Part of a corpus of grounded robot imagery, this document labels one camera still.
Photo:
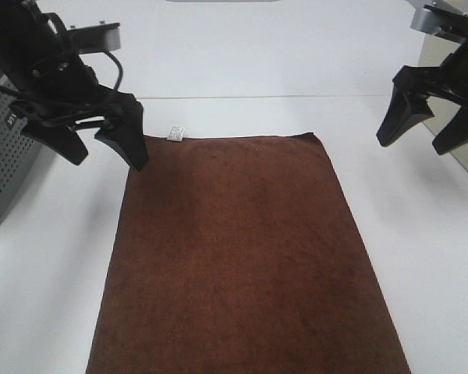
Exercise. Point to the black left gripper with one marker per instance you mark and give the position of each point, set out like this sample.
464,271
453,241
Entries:
37,56

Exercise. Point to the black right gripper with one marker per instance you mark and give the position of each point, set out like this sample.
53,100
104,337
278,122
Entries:
414,85

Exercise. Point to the brown towel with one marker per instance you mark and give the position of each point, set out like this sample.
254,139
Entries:
241,255

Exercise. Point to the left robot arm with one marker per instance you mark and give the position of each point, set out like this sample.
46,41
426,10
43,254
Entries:
108,70

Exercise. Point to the grey perforated plastic basket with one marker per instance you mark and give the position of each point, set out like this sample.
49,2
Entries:
17,154

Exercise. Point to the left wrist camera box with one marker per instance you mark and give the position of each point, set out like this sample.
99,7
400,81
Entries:
95,39

